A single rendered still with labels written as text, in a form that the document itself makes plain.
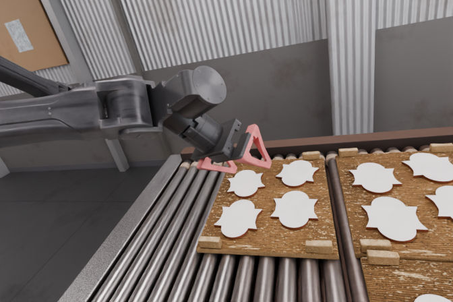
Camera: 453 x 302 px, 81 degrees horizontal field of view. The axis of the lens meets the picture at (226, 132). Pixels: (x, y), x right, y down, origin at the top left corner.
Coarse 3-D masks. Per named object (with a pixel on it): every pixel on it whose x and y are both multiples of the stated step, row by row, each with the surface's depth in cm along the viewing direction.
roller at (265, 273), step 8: (264, 256) 65; (272, 256) 65; (264, 264) 63; (272, 264) 63; (264, 272) 61; (272, 272) 62; (256, 280) 61; (264, 280) 59; (272, 280) 60; (256, 288) 59; (264, 288) 58; (272, 288) 59; (256, 296) 57; (264, 296) 56; (272, 296) 58
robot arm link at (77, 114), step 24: (48, 96) 33; (72, 96) 33; (96, 96) 34; (120, 96) 35; (144, 96) 37; (0, 120) 31; (24, 120) 31; (48, 120) 32; (72, 120) 33; (96, 120) 33; (120, 120) 34; (144, 120) 35; (0, 144) 33; (24, 144) 35
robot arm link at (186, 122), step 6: (174, 114) 40; (168, 120) 40; (174, 120) 40; (180, 120) 40; (186, 120) 41; (168, 126) 41; (174, 126) 41; (180, 126) 41; (186, 126) 41; (192, 126) 42; (174, 132) 42; (180, 132) 42
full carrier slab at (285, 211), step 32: (288, 160) 97; (320, 160) 93; (224, 192) 88; (256, 192) 84; (288, 192) 80; (320, 192) 79; (224, 224) 74; (256, 224) 73; (288, 224) 69; (320, 224) 68; (288, 256) 63; (320, 256) 61
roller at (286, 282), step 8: (280, 264) 63; (288, 264) 62; (296, 264) 63; (280, 272) 61; (288, 272) 60; (296, 272) 61; (280, 280) 59; (288, 280) 58; (296, 280) 59; (280, 288) 57; (288, 288) 57; (296, 288) 58; (280, 296) 56; (288, 296) 55; (296, 296) 56
